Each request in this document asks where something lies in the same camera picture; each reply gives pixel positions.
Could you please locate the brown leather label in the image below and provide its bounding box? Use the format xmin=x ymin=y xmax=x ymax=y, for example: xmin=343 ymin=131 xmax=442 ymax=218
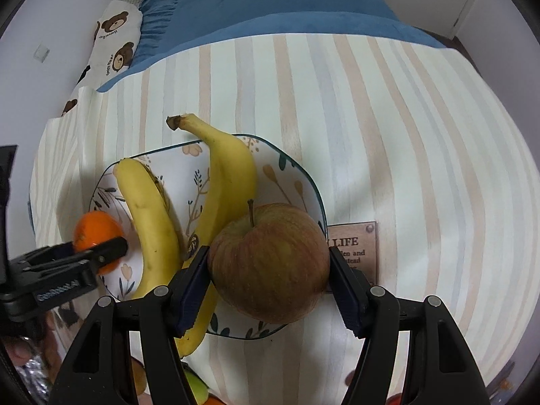
xmin=327 ymin=220 xmax=377 ymax=292

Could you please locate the red apple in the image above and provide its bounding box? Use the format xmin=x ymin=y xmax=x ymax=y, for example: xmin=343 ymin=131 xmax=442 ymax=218
xmin=208 ymin=199 xmax=331 ymax=322

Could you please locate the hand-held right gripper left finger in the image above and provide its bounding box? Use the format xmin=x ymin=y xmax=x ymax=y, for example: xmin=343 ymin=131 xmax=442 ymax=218
xmin=48 ymin=245 xmax=212 ymax=405

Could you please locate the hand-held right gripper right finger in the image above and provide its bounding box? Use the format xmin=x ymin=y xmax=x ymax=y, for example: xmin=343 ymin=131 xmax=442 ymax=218
xmin=327 ymin=253 xmax=492 ymax=405

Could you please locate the bear print pillow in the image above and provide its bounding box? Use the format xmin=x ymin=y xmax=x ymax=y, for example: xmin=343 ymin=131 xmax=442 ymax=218
xmin=61 ymin=0 xmax=142 ymax=116

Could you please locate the blue bed sheet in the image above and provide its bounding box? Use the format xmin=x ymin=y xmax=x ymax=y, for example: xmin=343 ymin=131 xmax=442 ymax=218
xmin=96 ymin=0 xmax=458 ymax=93

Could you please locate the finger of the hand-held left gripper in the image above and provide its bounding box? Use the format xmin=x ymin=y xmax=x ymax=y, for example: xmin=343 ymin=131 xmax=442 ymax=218
xmin=10 ymin=236 xmax=129 ymax=277

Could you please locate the green apple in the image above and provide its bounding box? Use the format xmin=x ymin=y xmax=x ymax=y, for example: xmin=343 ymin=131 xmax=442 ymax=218
xmin=185 ymin=369 xmax=210 ymax=405

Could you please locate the floral ceramic plate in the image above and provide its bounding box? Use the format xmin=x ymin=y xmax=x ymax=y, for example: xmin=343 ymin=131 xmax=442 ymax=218
xmin=89 ymin=134 xmax=326 ymax=340

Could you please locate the long yellow banana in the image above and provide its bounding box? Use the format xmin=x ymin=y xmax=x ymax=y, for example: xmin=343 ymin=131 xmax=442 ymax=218
xmin=166 ymin=114 xmax=258 ymax=359

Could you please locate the short yellow banana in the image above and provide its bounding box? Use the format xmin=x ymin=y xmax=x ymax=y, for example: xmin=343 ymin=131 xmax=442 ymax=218
xmin=114 ymin=158 xmax=182 ymax=300

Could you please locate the striped blanket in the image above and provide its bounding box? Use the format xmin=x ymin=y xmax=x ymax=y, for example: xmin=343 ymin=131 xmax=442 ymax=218
xmin=29 ymin=34 xmax=540 ymax=405

